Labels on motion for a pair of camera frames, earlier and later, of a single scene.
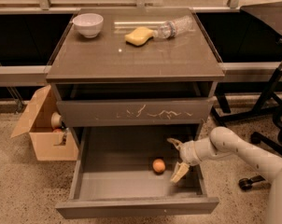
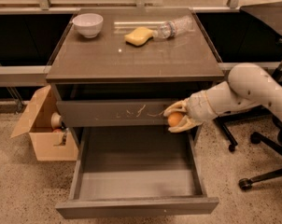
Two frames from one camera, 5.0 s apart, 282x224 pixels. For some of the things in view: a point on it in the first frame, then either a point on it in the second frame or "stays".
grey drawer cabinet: x=129 y=79 stays
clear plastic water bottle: x=175 y=26 stays
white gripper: x=188 y=153 to x=201 y=106
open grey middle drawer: x=126 y=171 stays
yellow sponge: x=139 y=36 stays
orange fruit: x=159 y=165 to x=174 y=119
